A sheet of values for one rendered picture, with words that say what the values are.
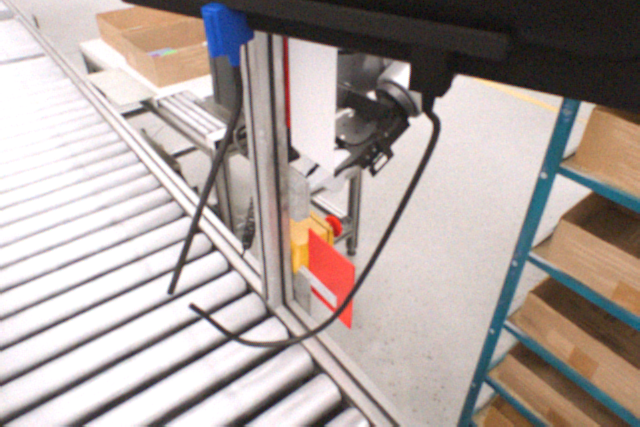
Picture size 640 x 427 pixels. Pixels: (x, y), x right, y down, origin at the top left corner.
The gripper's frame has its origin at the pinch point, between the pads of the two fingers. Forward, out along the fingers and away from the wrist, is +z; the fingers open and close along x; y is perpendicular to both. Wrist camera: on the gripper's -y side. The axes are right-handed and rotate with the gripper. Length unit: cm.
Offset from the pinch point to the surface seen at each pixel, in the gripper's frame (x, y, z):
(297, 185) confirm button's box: -3.1, -4.0, 1.5
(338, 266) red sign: -12.0, 3.9, 5.7
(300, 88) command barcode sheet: -4.9, -17.4, -5.7
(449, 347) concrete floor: 4, 114, -5
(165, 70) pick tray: 93, 21, -5
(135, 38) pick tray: 120, 19, -7
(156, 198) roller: 39.2, 12.7, 20.3
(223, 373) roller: -6.9, 8.9, 28.3
